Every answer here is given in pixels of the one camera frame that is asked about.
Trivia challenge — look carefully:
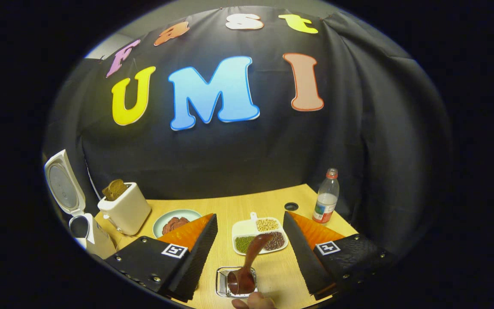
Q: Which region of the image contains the pale green plate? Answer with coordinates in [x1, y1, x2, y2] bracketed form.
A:
[153, 209, 203, 239]

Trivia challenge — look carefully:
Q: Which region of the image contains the white divided grain dish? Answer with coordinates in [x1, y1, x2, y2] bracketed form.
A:
[232, 212, 289, 256]

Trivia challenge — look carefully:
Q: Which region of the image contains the black backdrop cloth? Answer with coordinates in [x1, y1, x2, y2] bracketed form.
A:
[43, 5, 453, 259]

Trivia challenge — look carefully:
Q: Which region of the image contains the metal wire chopstick holder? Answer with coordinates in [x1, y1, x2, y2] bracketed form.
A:
[216, 266, 259, 299]

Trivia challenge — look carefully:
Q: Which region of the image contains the clear plastic bottle red cap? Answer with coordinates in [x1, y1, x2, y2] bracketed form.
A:
[313, 168, 340, 225]

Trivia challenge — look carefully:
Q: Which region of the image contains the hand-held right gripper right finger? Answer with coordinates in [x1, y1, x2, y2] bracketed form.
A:
[283, 211, 395, 301]

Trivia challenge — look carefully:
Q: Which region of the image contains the brown bread slice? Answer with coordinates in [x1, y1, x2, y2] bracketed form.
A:
[102, 179, 129, 202]

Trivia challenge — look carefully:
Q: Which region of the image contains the white power cable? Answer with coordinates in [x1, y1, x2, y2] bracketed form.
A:
[85, 160, 102, 200]

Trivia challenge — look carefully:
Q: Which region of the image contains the white rice cooker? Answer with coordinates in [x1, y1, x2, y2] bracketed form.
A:
[44, 149, 117, 260]

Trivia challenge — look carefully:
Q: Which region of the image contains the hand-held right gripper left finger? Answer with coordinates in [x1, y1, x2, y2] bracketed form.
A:
[105, 213, 218, 302]

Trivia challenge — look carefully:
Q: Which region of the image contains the brown wooden spoon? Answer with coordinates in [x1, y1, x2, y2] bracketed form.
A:
[227, 233, 275, 296]

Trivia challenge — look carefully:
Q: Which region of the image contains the white toaster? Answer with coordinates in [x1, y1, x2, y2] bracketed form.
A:
[97, 182, 152, 236]

